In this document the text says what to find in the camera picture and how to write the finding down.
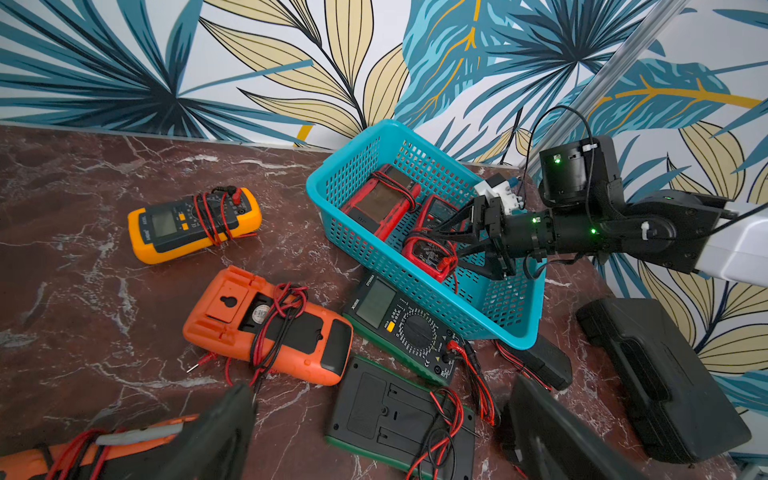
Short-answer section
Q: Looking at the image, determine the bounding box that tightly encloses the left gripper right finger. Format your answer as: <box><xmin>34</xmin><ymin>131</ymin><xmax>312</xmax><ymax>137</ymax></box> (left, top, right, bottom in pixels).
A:
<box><xmin>502</xmin><ymin>378</ymin><xmax>644</xmax><ymax>480</ymax></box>

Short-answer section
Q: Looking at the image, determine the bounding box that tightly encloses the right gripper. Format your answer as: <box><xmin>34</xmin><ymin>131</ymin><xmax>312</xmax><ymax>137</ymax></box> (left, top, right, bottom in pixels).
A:
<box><xmin>430</xmin><ymin>197</ymin><xmax>555</xmax><ymax>282</ymax></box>

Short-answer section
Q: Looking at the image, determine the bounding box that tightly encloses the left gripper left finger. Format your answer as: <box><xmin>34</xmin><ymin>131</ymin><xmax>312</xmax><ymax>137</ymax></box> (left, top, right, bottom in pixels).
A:
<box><xmin>98</xmin><ymin>383</ymin><xmax>257</xmax><ymax>479</ymax></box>

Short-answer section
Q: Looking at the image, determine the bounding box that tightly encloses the red multimeter with display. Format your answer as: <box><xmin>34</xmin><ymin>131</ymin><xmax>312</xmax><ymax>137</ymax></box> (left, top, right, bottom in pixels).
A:
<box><xmin>401</xmin><ymin>195</ymin><xmax>458</xmax><ymax>283</ymax></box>

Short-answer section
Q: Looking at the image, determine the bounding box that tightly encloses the large red multimeter taped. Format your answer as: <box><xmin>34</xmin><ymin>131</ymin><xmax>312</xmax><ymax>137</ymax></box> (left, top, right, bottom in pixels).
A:
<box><xmin>342</xmin><ymin>164</ymin><xmax>422</xmax><ymax>241</ymax></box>

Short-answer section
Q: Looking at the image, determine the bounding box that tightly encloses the green multimeter face down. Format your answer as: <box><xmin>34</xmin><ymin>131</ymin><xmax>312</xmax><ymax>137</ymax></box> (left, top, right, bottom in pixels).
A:
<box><xmin>325</xmin><ymin>356</ymin><xmax>477</xmax><ymax>479</ymax></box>

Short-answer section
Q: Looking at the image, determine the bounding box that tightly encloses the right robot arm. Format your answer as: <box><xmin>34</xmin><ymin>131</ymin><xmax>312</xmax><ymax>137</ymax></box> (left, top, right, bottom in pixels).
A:
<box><xmin>429</xmin><ymin>136</ymin><xmax>767</xmax><ymax>287</ymax></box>

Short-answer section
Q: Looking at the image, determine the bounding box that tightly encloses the orange multimeter near left arm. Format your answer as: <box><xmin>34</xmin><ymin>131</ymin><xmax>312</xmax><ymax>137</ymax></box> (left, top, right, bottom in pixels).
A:
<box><xmin>1</xmin><ymin>414</ymin><xmax>198</xmax><ymax>479</ymax></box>

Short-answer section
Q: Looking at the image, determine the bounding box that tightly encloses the black multimeter under basket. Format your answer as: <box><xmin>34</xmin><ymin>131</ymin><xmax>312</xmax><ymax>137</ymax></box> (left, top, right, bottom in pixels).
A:
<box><xmin>494</xmin><ymin>335</ymin><xmax>573</xmax><ymax>391</ymax></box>

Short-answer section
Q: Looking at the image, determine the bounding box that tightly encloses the teal plastic basket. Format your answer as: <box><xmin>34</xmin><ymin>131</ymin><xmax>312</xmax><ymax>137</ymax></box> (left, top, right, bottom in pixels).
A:
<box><xmin>305</xmin><ymin>118</ymin><xmax>548</xmax><ymax>351</ymax></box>

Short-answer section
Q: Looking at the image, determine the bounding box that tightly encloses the green black dial multimeter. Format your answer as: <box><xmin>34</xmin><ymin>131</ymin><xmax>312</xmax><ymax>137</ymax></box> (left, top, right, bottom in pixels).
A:
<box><xmin>343</xmin><ymin>272</ymin><xmax>481</xmax><ymax>386</ymax></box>

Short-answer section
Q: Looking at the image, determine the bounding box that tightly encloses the orange multimeter face down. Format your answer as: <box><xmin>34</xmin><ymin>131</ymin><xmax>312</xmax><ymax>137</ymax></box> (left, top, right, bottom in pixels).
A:
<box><xmin>183</xmin><ymin>266</ymin><xmax>354</xmax><ymax>386</ymax></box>

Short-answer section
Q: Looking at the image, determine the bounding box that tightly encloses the yellow multimeter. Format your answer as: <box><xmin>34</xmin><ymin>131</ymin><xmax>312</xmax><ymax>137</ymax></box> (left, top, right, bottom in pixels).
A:
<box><xmin>128</xmin><ymin>186</ymin><xmax>262</xmax><ymax>265</ymax></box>

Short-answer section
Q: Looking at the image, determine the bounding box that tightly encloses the black plastic tool case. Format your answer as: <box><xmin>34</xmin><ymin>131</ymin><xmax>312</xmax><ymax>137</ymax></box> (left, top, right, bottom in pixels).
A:
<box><xmin>576</xmin><ymin>298</ymin><xmax>752</xmax><ymax>464</ymax></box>

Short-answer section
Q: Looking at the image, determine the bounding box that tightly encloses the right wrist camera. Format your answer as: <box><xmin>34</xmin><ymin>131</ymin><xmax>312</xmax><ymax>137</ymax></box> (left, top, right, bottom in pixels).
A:
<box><xmin>473</xmin><ymin>173</ymin><xmax>524</xmax><ymax>215</ymax></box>

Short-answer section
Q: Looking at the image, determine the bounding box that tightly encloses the right aluminium corner post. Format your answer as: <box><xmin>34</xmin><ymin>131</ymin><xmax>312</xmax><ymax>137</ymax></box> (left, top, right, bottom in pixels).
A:
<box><xmin>525</xmin><ymin>0</ymin><xmax>689</xmax><ymax>176</ymax></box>

